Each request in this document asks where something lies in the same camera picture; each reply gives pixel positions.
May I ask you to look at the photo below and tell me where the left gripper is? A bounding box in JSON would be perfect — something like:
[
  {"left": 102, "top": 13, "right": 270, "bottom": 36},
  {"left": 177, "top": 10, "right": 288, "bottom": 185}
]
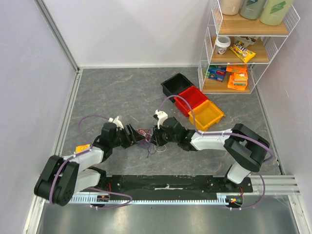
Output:
[{"left": 110, "top": 123, "right": 145, "bottom": 149}]

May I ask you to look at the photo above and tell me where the red white wire bundle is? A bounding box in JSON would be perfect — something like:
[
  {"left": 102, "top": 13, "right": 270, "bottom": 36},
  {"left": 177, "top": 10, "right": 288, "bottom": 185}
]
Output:
[{"left": 136, "top": 128, "right": 166, "bottom": 158}]

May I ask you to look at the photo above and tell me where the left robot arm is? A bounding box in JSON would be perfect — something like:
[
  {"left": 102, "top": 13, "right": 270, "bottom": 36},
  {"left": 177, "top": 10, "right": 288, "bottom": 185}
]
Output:
[{"left": 34, "top": 122, "right": 145, "bottom": 206}]

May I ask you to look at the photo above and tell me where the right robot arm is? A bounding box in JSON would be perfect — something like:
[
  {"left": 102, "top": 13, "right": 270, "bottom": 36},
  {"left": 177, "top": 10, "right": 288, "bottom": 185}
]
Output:
[{"left": 151, "top": 114, "right": 273, "bottom": 192}]

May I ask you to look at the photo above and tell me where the black plastic bin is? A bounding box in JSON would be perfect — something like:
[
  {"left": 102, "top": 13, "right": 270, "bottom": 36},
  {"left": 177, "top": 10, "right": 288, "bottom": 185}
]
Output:
[{"left": 161, "top": 73, "right": 193, "bottom": 97}]

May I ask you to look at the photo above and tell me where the yellow plastic bin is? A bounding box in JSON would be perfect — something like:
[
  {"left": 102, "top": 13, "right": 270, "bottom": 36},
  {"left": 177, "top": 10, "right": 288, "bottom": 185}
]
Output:
[{"left": 189, "top": 100, "right": 225, "bottom": 131}]

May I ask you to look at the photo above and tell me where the red plastic bin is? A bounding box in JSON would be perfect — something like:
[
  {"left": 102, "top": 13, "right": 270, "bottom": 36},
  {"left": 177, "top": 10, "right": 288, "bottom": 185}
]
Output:
[{"left": 174, "top": 86, "right": 208, "bottom": 117}]

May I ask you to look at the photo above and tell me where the blue green box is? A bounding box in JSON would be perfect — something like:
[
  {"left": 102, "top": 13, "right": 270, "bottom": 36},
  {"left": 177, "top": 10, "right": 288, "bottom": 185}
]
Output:
[{"left": 204, "top": 65, "right": 226, "bottom": 82}]

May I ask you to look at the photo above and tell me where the orange snack packs stack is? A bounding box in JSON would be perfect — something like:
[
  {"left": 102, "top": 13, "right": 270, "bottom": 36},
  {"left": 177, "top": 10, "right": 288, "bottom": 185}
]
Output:
[{"left": 226, "top": 64, "right": 248, "bottom": 91}]

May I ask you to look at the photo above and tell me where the white paper coffee cup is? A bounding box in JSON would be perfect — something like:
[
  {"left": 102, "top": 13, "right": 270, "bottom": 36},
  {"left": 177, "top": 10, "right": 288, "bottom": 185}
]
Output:
[{"left": 215, "top": 36, "right": 231, "bottom": 55}]

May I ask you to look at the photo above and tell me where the yellow candy bag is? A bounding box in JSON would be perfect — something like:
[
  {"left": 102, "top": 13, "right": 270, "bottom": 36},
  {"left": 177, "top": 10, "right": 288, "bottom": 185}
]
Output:
[{"left": 229, "top": 43, "right": 256, "bottom": 63}]

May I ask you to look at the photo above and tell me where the brown white snack box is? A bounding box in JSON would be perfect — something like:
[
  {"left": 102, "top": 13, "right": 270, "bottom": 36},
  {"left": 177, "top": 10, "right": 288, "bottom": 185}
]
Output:
[{"left": 234, "top": 36, "right": 259, "bottom": 48}]

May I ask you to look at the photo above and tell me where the beige bottle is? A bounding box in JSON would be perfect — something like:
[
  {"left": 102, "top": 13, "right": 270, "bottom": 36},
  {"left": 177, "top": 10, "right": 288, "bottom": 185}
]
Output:
[{"left": 220, "top": 0, "right": 243, "bottom": 16}]

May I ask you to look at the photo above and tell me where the grey green bottle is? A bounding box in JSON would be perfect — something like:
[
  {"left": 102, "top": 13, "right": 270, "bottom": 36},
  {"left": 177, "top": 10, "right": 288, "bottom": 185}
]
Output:
[{"left": 239, "top": 0, "right": 266, "bottom": 20}]

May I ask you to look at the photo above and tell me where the light green bottle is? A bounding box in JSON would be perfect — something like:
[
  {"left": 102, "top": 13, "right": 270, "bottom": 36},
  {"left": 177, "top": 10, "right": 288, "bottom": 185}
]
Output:
[{"left": 259, "top": 0, "right": 293, "bottom": 26}]

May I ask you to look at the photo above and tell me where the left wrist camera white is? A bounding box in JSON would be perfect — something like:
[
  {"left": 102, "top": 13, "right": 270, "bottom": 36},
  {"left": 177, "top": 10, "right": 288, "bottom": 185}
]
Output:
[{"left": 108, "top": 116, "right": 124, "bottom": 129}]

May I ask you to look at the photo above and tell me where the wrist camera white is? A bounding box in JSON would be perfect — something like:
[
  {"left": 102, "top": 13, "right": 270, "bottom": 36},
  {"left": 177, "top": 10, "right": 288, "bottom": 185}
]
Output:
[
  {"left": 153, "top": 110, "right": 168, "bottom": 129},
  {"left": 108, "top": 116, "right": 124, "bottom": 129}
]

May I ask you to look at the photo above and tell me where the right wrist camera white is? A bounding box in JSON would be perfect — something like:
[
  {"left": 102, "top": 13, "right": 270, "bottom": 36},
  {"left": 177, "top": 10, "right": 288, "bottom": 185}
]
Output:
[{"left": 153, "top": 110, "right": 168, "bottom": 129}]

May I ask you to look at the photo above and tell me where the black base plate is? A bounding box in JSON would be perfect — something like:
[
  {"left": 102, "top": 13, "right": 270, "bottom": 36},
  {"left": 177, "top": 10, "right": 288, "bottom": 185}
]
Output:
[{"left": 96, "top": 175, "right": 253, "bottom": 199}]

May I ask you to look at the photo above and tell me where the white slotted cable duct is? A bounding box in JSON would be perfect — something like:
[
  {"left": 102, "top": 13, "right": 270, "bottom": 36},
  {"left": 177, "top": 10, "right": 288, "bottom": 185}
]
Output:
[{"left": 67, "top": 193, "right": 242, "bottom": 207}]

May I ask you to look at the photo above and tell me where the white wire shelf rack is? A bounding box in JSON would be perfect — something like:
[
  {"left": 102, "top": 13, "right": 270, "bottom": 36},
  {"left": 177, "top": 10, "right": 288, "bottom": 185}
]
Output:
[{"left": 198, "top": 0, "right": 300, "bottom": 94}]

